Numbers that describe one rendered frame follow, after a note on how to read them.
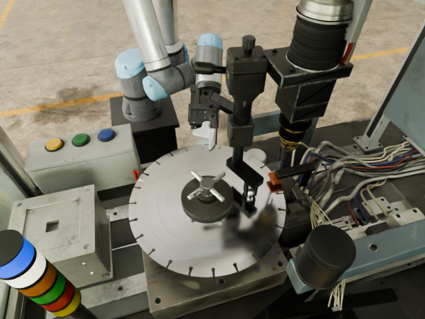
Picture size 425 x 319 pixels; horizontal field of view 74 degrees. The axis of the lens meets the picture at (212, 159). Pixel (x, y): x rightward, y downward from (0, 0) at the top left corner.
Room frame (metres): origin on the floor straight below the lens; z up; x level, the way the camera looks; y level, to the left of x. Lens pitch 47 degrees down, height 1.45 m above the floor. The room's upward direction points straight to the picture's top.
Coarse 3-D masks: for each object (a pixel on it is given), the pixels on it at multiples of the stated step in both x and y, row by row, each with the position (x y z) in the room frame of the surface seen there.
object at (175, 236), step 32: (160, 160) 0.46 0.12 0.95; (192, 160) 0.46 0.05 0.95; (224, 160) 0.46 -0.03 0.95; (256, 160) 0.46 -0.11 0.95; (160, 192) 0.36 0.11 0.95; (160, 224) 0.29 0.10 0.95; (192, 224) 0.29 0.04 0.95; (224, 224) 0.29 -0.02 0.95; (256, 224) 0.29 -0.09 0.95; (160, 256) 0.22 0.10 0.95; (192, 256) 0.22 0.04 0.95; (224, 256) 0.22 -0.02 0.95; (256, 256) 0.22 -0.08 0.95
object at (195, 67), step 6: (198, 66) 0.41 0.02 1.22; (204, 66) 0.42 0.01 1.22; (210, 66) 0.42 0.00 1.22; (216, 66) 0.42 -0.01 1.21; (222, 66) 0.43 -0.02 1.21; (198, 72) 0.41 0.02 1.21; (204, 72) 0.41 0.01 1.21; (210, 72) 0.41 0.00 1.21; (216, 72) 0.42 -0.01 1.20; (222, 72) 0.42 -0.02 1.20
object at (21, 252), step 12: (0, 240) 0.15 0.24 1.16; (12, 240) 0.15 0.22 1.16; (24, 240) 0.15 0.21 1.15; (0, 252) 0.13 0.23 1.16; (12, 252) 0.13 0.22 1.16; (24, 252) 0.14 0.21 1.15; (0, 264) 0.12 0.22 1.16; (12, 264) 0.12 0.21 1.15; (24, 264) 0.13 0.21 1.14; (0, 276) 0.12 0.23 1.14; (12, 276) 0.12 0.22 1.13
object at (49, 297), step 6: (60, 276) 0.15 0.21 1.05; (60, 282) 0.14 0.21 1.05; (54, 288) 0.13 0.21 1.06; (60, 288) 0.13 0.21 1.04; (42, 294) 0.12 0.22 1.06; (48, 294) 0.12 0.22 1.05; (54, 294) 0.12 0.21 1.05; (60, 294) 0.13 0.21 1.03; (36, 300) 0.12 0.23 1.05; (42, 300) 0.12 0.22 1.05; (48, 300) 0.12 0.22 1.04; (54, 300) 0.12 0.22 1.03
